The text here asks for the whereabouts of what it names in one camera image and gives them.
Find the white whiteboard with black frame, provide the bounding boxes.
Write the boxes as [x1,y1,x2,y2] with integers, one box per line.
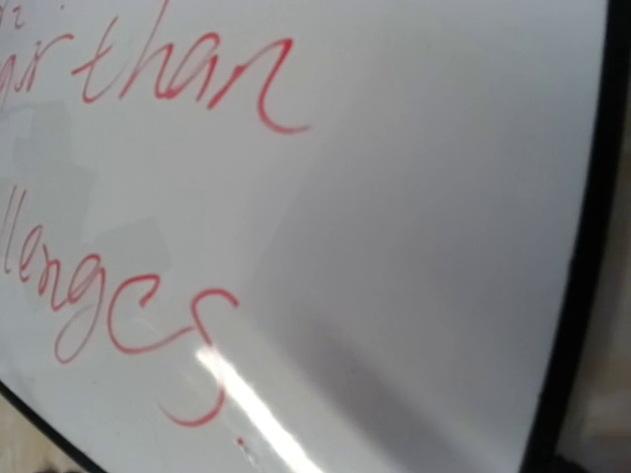
[1,1,630,472]

